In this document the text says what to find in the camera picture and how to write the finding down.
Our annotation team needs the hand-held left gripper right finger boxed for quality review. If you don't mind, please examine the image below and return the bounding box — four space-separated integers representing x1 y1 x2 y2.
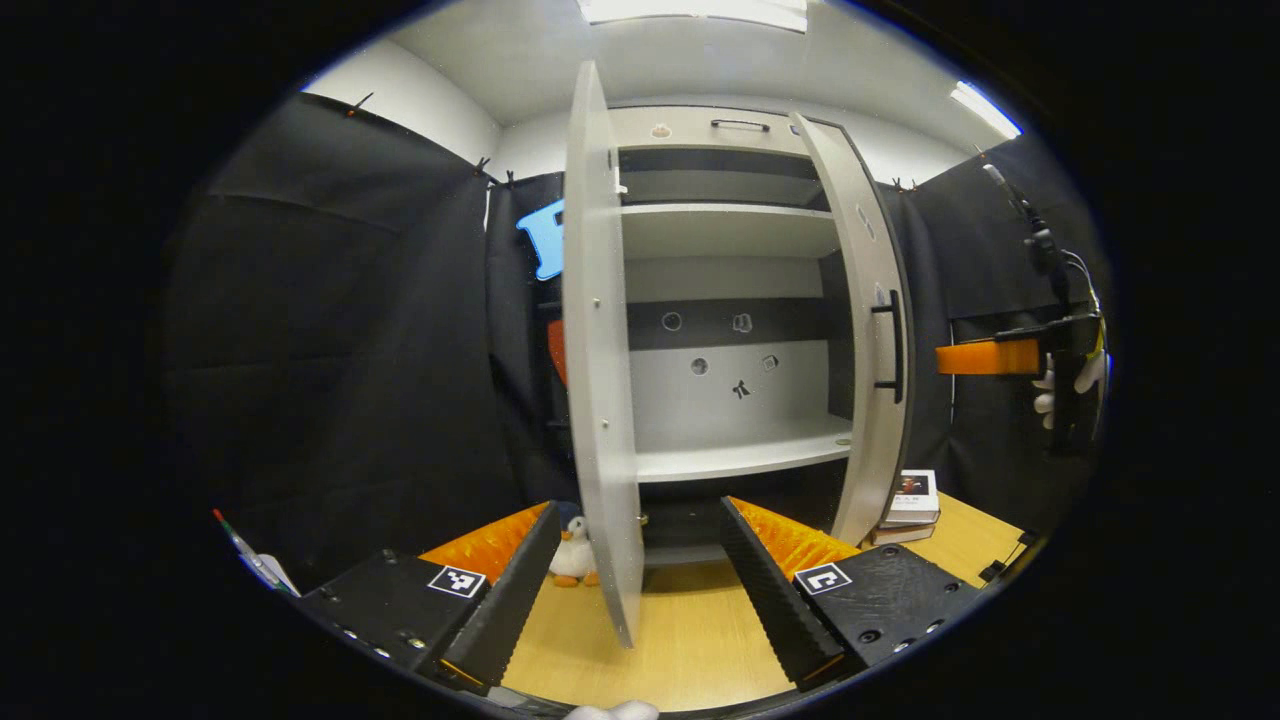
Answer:
717 497 986 691

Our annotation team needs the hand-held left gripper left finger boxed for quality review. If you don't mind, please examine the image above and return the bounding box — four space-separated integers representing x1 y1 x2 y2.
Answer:
300 500 561 696

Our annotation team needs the white cabinet door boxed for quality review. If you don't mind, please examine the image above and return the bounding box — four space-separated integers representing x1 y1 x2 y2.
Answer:
562 60 646 649
790 112 916 549

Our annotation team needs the white cabinet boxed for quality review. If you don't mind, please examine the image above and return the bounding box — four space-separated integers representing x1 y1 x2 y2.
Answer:
600 105 916 566

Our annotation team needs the white cabinet drawer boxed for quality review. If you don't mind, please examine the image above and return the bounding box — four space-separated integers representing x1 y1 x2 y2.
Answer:
610 105 831 156

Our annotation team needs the white plush duck toy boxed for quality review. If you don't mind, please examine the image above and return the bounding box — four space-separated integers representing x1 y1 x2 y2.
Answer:
548 515 601 588

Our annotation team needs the brown book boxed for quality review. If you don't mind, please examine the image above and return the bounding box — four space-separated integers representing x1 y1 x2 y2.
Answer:
868 518 939 547

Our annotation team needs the white book with portrait cover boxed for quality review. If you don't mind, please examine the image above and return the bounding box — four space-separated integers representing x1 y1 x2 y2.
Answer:
885 468 941 525

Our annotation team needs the narrow ceiling light panel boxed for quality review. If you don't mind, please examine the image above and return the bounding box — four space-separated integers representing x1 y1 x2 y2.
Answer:
950 80 1023 139

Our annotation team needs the black backdrop cloth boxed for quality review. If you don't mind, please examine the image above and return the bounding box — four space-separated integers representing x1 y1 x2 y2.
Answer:
160 92 1116 591

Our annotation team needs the large ceiling light panel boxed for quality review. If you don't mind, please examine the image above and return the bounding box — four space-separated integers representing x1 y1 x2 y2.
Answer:
578 0 809 33

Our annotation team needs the black cable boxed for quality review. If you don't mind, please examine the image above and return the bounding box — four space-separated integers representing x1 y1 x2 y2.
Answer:
978 533 1038 585

